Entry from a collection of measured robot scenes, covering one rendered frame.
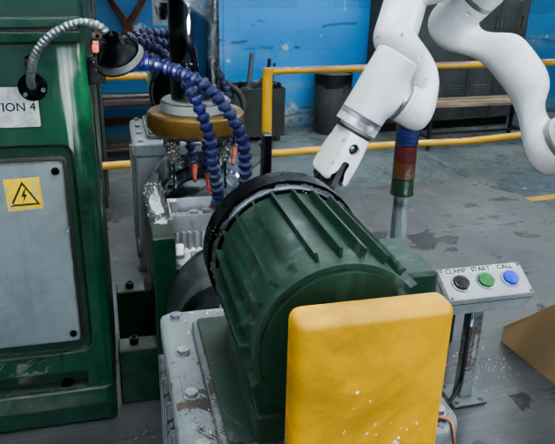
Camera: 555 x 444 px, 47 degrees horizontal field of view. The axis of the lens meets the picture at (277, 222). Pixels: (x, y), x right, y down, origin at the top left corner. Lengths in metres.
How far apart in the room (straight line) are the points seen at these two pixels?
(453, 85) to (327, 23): 1.46
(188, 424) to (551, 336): 0.93
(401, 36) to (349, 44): 5.57
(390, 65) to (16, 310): 0.77
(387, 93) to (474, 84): 6.00
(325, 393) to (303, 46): 6.25
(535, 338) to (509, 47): 0.64
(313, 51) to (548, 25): 2.90
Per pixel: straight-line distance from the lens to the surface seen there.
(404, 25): 1.33
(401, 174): 1.70
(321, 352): 0.49
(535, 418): 1.36
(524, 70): 1.57
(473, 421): 1.31
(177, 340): 0.81
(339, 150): 1.20
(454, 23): 1.60
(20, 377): 1.25
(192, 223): 1.23
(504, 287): 1.23
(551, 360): 1.46
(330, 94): 6.44
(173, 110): 1.17
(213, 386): 0.71
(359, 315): 0.49
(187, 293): 1.00
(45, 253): 1.10
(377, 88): 1.20
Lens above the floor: 1.59
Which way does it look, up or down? 22 degrees down
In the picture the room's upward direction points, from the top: 1 degrees clockwise
